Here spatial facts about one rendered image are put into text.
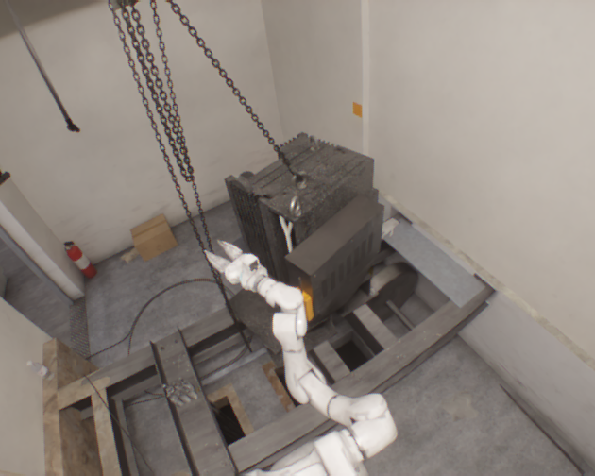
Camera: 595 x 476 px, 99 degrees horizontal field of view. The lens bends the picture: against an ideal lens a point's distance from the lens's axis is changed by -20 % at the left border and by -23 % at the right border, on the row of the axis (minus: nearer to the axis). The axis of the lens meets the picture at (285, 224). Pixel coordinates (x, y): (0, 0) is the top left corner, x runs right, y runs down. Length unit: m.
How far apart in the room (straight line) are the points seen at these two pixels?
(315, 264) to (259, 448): 1.02
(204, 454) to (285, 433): 0.42
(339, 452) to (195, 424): 1.19
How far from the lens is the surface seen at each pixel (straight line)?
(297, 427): 1.74
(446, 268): 2.24
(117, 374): 2.21
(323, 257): 1.14
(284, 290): 0.88
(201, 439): 1.83
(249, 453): 1.76
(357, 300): 1.99
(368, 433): 0.80
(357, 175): 1.31
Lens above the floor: 2.36
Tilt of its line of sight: 43 degrees down
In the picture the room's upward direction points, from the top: 11 degrees counter-clockwise
